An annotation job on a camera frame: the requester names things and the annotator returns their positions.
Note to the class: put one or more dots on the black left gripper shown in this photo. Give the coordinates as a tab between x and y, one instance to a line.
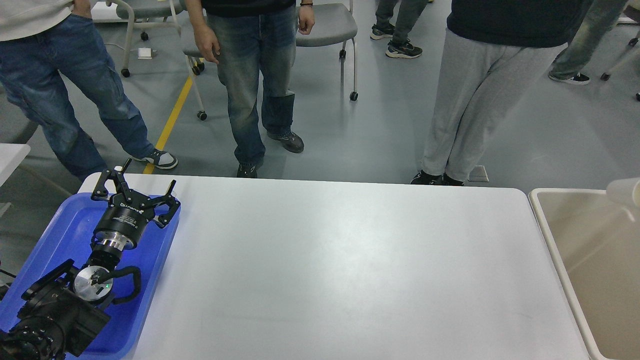
125	216

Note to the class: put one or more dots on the white paper cup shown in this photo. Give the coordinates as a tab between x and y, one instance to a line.
626	192

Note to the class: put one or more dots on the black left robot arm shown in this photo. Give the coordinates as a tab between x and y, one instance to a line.
85	290

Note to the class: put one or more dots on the white side table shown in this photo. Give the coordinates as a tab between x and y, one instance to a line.
11	156

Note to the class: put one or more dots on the white power adapter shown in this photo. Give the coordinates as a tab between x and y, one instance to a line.
144	53

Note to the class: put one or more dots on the grey chair middle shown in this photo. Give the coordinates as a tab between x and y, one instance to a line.
195	66

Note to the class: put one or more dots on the grey chair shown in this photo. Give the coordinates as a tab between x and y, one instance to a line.
195	66
334	24
143	14

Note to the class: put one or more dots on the person in blue jeans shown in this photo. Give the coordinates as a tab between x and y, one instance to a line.
44	41

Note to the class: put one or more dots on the grey chair left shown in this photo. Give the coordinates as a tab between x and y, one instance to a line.
143	14

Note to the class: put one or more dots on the person in faded jeans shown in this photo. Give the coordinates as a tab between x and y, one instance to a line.
253	43

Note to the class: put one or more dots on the grey chair right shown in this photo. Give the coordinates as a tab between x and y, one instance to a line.
334	24

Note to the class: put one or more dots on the person with black sneakers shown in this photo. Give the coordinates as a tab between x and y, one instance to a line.
399	46

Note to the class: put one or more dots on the person in grey sweatpants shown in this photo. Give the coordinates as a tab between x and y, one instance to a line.
494	51

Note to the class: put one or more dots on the beige plastic bin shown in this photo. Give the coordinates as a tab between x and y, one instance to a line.
594	245

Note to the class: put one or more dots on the person in olive trousers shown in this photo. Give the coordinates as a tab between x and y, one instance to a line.
600	17

